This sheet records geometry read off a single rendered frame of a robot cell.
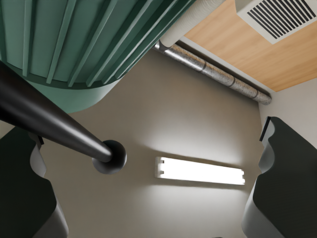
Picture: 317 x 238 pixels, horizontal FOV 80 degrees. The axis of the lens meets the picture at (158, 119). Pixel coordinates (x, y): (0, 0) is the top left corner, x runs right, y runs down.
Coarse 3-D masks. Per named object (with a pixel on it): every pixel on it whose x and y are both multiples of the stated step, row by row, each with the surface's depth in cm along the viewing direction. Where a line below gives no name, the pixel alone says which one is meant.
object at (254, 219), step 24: (264, 144) 11; (288, 144) 8; (264, 168) 9; (288, 168) 7; (312, 168) 7; (264, 192) 6; (288, 192) 6; (312, 192) 6; (264, 216) 6; (288, 216) 6; (312, 216) 6
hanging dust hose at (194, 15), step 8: (200, 0) 148; (208, 0) 143; (216, 0) 141; (224, 0) 142; (192, 8) 154; (200, 8) 149; (208, 8) 148; (184, 16) 160; (192, 16) 156; (200, 16) 155; (176, 24) 168; (184, 24) 164; (192, 24) 162; (168, 32) 177; (176, 32) 173; (184, 32) 172; (160, 40) 187; (168, 40) 182; (176, 40) 182
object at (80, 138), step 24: (0, 72) 5; (0, 96) 5; (24, 96) 5; (24, 120) 6; (48, 120) 7; (72, 120) 9; (72, 144) 10; (96, 144) 13; (120, 144) 19; (96, 168) 18; (120, 168) 19
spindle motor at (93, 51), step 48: (0, 0) 10; (48, 0) 9; (96, 0) 9; (144, 0) 9; (192, 0) 12; (0, 48) 12; (48, 48) 12; (96, 48) 13; (144, 48) 15; (48, 96) 18; (96, 96) 22
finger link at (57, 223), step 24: (0, 144) 8; (24, 144) 8; (0, 168) 7; (24, 168) 7; (0, 192) 6; (24, 192) 6; (48, 192) 6; (0, 216) 6; (24, 216) 6; (48, 216) 6
